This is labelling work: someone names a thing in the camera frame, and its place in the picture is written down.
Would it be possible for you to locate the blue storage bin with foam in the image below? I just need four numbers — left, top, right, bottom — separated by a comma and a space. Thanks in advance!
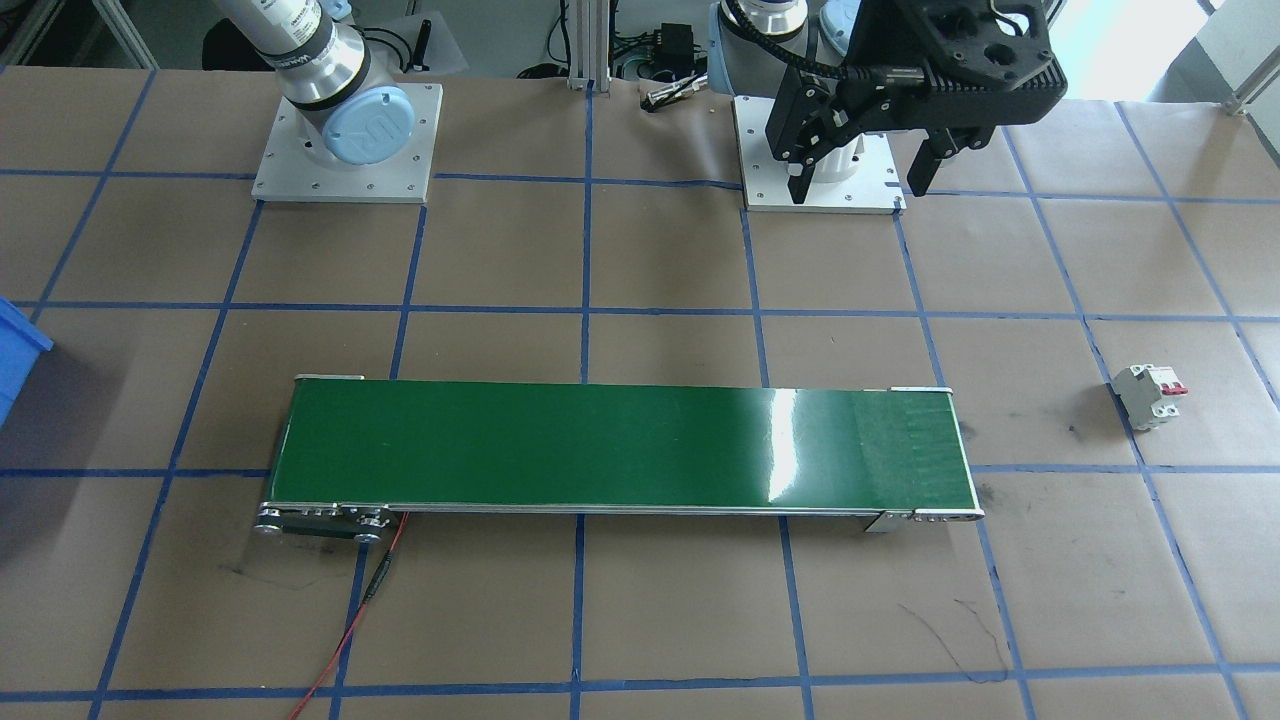
0, 297, 54, 429

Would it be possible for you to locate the red conveyor wire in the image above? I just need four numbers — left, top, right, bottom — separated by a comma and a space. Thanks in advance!
288, 512, 411, 720

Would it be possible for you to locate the green conveyor belt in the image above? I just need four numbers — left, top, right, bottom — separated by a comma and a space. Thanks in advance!
252, 374, 986, 546

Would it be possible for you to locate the aluminium profile bar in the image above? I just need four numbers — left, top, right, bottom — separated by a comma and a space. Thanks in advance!
1228, 60, 1280, 117

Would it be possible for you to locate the black power brick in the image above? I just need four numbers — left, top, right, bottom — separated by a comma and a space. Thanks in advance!
650, 25, 701, 69

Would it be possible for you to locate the white circuit breaker red switch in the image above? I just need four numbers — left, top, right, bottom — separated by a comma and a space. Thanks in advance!
1113, 363, 1189, 432

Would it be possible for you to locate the metal bar frame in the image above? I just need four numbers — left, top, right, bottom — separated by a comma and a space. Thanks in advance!
0, 0, 613, 93

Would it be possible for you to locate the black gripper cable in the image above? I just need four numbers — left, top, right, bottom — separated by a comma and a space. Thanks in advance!
725, 0, 931, 86

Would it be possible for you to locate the silver metal plug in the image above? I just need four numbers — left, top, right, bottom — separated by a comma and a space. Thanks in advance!
645, 80, 713, 111

